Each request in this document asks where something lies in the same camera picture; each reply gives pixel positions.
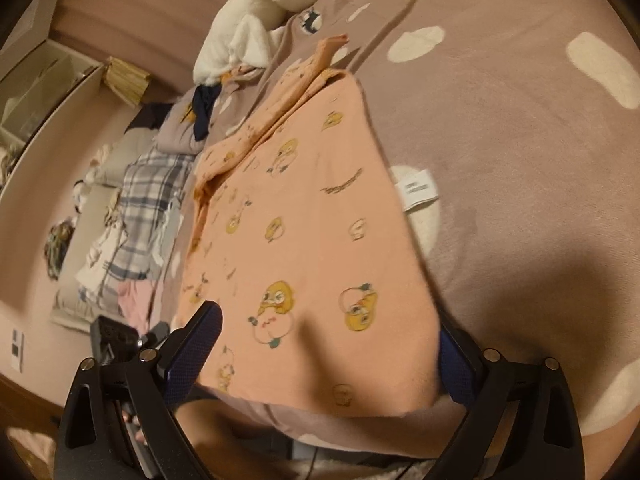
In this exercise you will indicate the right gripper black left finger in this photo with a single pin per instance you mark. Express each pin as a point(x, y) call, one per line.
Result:
point(93, 442)

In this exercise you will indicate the grey white plaid garment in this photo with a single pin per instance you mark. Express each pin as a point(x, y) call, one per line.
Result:
point(153, 186)

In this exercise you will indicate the navy blue cloth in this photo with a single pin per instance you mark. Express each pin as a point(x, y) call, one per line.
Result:
point(203, 101)

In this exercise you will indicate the beige floral pillow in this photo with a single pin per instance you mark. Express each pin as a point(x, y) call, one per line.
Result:
point(94, 194)

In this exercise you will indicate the mauve polka dot bedspread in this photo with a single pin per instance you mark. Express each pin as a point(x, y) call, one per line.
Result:
point(510, 129)

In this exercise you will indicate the white fluffy plush blanket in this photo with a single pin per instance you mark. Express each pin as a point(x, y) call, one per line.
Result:
point(243, 32)

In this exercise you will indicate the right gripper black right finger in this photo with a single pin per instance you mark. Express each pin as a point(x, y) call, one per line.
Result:
point(532, 402)

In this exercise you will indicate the pink pleated curtain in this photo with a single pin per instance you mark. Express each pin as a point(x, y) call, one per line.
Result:
point(162, 37)

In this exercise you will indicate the pink small garment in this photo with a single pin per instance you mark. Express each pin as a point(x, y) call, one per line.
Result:
point(136, 300)

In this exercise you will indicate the white shelf cabinet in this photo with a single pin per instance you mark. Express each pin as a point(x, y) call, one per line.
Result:
point(33, 90)

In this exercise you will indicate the peach cartoon print garment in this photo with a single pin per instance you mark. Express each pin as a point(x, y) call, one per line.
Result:
point(299, 235)

